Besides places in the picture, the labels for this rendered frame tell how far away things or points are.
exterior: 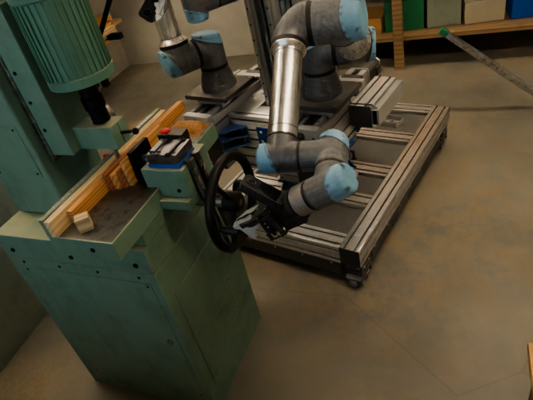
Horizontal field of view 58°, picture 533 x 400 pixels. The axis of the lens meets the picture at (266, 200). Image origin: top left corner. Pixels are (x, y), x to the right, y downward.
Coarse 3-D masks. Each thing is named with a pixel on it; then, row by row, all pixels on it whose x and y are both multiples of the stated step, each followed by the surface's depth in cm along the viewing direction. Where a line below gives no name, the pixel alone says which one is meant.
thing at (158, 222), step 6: (162, 210) 136; (168, 210) 139; (156, 216) 134; (162, 216) 136; (168, 216) 139; (156, 222) 134; (162, 222) 136; (150, 228) 131; (156, 228) 134; (144, 234) 129; (150, 234) 131; (138, 240) 130; (144, 240) 129; (150, 240) 132
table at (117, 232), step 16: (208, 128) 158; (208, 144) 158; (112, 192) 137; (128, 192) 135; (144, 192) 134; (160, 192) 135; (96, 208) 132; (112, 208) 130; (128, 208) 129; (144, 208) 129; (160, 208) 135; (176, 208) 134; (192, 208) 133; (96, 224) 126; (112, 224) 124; (128, 224) 123; (144, 224) 129; (64, 240) 124; (80, 240) 122; (96, 240) 120; (112, 240) 118; (128, 240) 123; (96, 256) 124; (112, 256) 121
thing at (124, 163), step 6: (156, 126) 148; (150, 132) 145; (156, 132) 146; (150, 138) 143; (156, 138) 146; (150, 144) 144; (126, 156) 136; (120, 162) 134; (126, 162) 134; (126, 168) 134; (132, 168) 137; (126, 174) 135; (132, 174) 137; (132, 180) 137; (138, 180) 139
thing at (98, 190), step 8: (176, 104) 169; (168, 112) 164; (176, 112) 167; (160, 120) 160; (168, 120) 163; (176, 120) 167; (152, 128) 157; (144, 136) 153; (96, 184) 134; (104, 184) 136; (88, 192) 132; (96, 192) 133; (104, 192) 136; (80, 200) 129; (88, 200) 131; (96, 200) 134; (72, 208) 127; (80, 208) 128; (88, 208) 131; (72, 216) 126
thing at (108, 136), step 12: (84, 120) 139; (120, 120) 135; (84, 132) 136; (96, 132) 134; (108, 132) 132; (120, 132) 135; (84, 144) 139; (96, 144) 137; (108, 144) 135; (120, 144) 135
